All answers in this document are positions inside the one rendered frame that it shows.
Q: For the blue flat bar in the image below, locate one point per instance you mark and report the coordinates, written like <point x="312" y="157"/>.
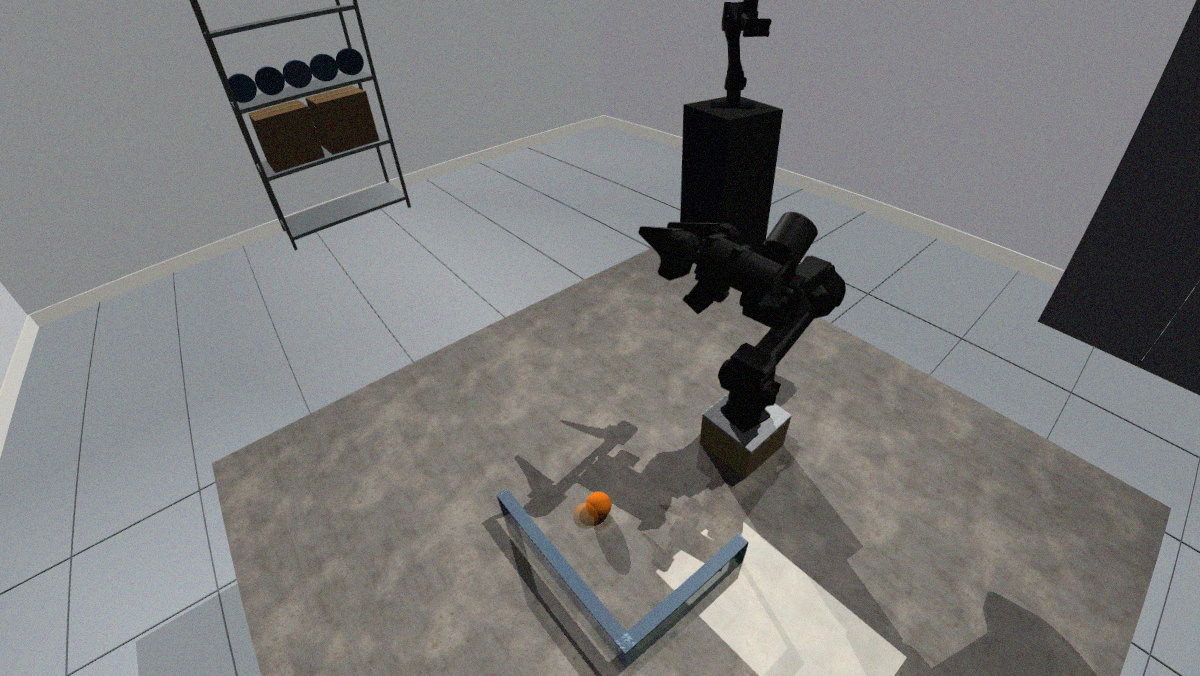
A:
<point x="626" y="640"/>

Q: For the clear low l-shaped wall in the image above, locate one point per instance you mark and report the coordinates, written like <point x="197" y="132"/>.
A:
<point x="654" y="635"/>

